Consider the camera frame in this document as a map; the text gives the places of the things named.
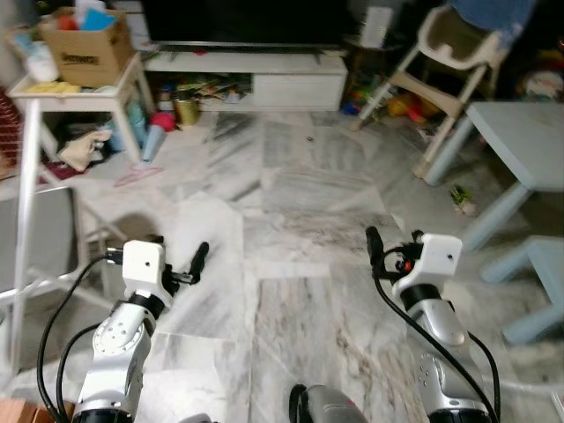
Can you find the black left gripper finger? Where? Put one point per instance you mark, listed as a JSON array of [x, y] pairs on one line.
[[200, 258]]

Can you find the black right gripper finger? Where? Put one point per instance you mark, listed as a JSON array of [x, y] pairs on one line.
[[374, 251]]

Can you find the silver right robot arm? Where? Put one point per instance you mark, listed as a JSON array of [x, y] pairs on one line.
[[441, 326]]

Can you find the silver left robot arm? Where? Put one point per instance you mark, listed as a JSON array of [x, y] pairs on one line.
[[115, 352]]

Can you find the small green toy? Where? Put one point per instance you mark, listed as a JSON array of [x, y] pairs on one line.
[[463, 201]]

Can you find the pink clothes hanger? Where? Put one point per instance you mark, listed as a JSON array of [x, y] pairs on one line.
[[137, 176]]

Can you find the blue bottle pink cap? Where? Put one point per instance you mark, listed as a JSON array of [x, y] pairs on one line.
[[154, 137]]

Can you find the light blue wooden chair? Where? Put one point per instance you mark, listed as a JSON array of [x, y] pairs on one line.
[[542, 264]]

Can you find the orange toy ball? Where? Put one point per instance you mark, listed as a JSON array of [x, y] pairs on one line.
[[401, 106]]

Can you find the gold can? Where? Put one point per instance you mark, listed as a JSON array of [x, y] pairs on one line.
[[187, 110]]

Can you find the grey folding chair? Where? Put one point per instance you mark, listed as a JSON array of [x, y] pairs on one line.
[[35, 238]]

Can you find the beige cloth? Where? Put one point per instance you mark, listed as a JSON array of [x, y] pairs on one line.
[[84, 148]]

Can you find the grey right robot leg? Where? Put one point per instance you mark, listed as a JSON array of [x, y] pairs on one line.
[[322, 405]]

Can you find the light blue table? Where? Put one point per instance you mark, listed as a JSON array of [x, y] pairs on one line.
[[520, 141]]

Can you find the white TV stand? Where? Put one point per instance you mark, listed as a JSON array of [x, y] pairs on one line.
[[291, 84]]

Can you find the white side table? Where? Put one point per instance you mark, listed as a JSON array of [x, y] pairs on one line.
[[97, 95]]

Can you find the orange wooden block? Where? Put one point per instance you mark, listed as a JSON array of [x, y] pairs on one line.
[[18, 412]]

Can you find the beige high chair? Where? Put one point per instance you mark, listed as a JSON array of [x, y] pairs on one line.
[[441, 48]]

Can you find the white box appliance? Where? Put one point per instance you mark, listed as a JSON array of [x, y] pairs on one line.
[[374, 26]]

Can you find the red lattice panel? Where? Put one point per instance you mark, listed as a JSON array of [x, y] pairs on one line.
[[7, 132]]

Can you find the yellow cloth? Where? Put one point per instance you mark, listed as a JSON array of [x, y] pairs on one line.
[[53, 87]]

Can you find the cardboard box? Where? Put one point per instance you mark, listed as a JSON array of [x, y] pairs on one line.
[[88, 57]]

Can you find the black television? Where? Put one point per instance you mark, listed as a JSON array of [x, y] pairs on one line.
[[247, 22]]

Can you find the white plastic bottle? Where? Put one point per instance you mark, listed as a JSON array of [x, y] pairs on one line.
[[40, 60]]

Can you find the blue packet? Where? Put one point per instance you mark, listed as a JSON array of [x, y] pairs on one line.
[[97, 18]]

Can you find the blue denim garment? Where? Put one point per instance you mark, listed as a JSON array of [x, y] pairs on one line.
[[493, 16]]

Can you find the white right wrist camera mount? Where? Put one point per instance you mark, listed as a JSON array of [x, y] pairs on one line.
[[438, 256]]

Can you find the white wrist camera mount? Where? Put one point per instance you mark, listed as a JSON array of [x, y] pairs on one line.
[[438, 256], [144, 264]]

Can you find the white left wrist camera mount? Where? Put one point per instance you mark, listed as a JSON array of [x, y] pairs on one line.
[[144, 264]]

